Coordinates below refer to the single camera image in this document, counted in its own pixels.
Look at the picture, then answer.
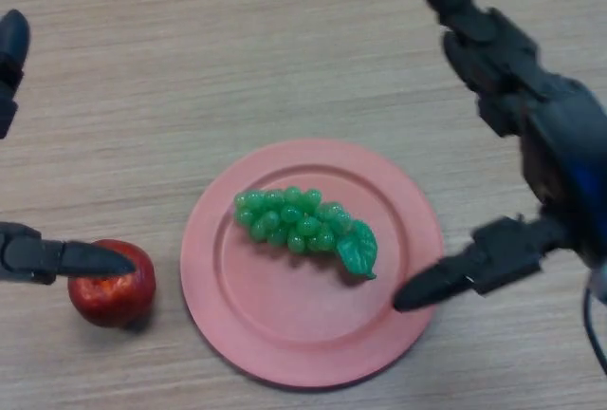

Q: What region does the pink round plate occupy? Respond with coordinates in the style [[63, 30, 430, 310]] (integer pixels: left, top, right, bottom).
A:
[[179, 139, 446, 390]]

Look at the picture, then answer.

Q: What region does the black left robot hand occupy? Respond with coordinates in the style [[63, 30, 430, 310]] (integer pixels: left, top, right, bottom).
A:
[[0, 9, 137, 287]]

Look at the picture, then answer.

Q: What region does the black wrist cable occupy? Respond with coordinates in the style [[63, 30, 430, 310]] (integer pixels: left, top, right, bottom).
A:
[[581, 270, 607, 378]]

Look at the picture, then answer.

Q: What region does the green grapes bunch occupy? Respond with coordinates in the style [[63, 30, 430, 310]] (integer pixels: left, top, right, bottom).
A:
[[233, 185, 379, 282]]

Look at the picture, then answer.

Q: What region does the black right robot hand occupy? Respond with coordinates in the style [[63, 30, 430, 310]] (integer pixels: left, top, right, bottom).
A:
[[393, 0, 607, 313]]

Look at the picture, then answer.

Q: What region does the red apple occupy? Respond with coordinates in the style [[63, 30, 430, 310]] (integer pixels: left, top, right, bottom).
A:
[[66, 238, 157, 329]]

